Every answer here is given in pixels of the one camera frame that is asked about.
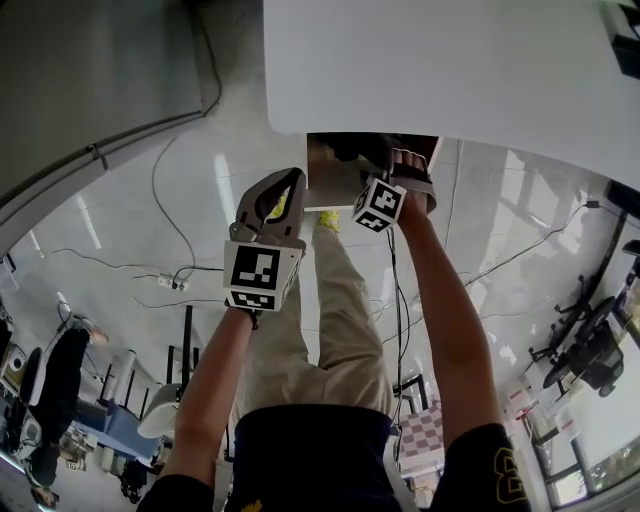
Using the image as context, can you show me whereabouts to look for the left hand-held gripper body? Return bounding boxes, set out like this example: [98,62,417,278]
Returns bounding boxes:
[223,222,308,314]

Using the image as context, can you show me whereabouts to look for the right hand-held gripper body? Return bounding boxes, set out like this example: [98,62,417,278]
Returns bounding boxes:
[352,173,440,235]

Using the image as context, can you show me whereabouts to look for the black item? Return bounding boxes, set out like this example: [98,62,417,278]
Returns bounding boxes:
[327,133,396,176]

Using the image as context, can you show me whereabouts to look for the white wooden drawer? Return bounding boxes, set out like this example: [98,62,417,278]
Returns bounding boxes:
[303,132,442,211]

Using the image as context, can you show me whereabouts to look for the person's right forearm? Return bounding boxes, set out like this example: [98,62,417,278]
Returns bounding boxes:
[399,207,504,451]

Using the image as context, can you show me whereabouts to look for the person's left forearm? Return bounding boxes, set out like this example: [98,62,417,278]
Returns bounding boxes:
[159,307,261,481]

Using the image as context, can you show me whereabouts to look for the white desk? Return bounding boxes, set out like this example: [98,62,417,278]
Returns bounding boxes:
[262,0,640,189]

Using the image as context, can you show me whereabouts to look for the person's beige trousers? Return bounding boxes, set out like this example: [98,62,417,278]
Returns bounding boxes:
[234,224,396,416]

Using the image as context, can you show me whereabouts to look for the white round stool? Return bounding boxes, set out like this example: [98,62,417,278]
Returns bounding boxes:
[137,382,184,439]

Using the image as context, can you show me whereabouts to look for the person's dark shirt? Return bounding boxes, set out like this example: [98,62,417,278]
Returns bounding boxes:
[137,404,526,512]

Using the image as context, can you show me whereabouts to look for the blue fabric cover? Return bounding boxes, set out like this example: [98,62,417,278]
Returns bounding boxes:
[74,399,169,461]

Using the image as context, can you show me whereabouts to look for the pink checkered box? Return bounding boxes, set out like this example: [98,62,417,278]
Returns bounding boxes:
[399,399,447,459]

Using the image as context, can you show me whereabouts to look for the black pen holder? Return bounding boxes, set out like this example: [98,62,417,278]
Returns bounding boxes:
[610,33,640,79]

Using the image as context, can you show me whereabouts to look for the black office chair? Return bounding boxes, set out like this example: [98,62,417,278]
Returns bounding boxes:
[529,274,626,399]

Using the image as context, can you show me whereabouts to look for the black cable with adapter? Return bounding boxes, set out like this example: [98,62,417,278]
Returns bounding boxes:
[464,199,601,289]

